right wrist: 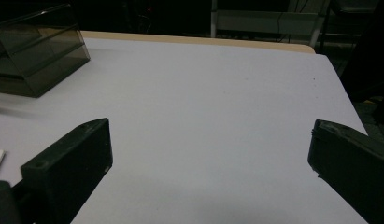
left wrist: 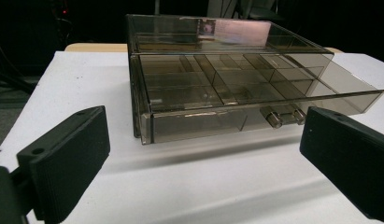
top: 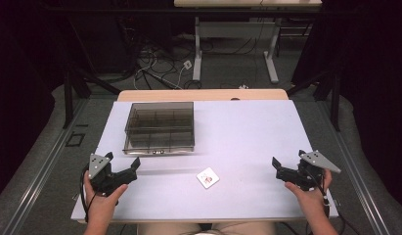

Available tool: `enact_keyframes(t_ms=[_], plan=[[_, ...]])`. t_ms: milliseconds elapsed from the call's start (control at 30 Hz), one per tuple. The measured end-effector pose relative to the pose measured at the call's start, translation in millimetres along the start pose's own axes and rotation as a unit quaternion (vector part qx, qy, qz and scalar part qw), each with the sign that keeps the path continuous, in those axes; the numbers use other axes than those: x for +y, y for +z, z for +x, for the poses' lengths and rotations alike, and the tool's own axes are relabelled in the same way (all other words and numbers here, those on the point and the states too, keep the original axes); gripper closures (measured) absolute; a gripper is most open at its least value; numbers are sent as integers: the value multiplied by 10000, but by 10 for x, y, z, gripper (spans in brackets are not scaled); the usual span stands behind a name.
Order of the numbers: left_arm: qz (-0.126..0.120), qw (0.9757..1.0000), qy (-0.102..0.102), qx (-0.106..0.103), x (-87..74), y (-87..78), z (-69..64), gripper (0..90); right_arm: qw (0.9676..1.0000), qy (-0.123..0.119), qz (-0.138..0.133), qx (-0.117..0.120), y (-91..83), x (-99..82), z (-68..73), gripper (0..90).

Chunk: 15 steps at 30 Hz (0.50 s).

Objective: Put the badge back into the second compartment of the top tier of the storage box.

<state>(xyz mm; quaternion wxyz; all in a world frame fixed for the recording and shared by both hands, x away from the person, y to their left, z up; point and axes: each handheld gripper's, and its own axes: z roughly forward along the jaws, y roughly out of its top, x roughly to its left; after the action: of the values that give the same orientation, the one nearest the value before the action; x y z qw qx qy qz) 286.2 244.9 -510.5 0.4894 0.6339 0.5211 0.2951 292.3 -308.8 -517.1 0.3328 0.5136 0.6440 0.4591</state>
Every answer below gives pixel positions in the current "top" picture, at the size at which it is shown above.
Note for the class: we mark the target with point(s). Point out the aluminium floor rail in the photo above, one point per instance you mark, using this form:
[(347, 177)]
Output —
[(38, 173), (355, 169)]

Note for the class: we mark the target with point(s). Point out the white power adapter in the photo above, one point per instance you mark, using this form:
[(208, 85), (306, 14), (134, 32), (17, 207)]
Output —
[(187, 64)]

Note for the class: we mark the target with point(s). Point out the clear brown compartment box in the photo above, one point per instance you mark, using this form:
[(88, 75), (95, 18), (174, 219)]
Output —
[(160, 128)]

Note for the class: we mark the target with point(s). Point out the small white square packet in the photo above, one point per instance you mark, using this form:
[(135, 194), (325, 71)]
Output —
[(208, 178)]

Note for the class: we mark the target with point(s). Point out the black metal stand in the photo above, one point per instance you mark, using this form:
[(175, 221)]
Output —
[(78, 94), (325, 94)]

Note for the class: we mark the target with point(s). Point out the person's legs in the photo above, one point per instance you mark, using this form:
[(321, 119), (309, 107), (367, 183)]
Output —
[(206, 229)]

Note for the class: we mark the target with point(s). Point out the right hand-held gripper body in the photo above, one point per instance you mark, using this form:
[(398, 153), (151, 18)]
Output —
[(307, 171)]

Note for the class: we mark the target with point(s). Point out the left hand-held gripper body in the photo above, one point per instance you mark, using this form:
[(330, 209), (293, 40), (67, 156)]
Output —
[(105, 178)]

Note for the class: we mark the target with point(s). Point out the person's right hand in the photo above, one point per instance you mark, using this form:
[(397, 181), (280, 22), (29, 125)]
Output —
[(311, 196)]

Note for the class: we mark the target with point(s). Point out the white desk with metal legs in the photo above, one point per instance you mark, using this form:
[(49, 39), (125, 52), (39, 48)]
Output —
[(235, 29)]

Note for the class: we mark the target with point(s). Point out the person's left hand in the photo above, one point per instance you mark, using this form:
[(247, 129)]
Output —
[(102, 204)]

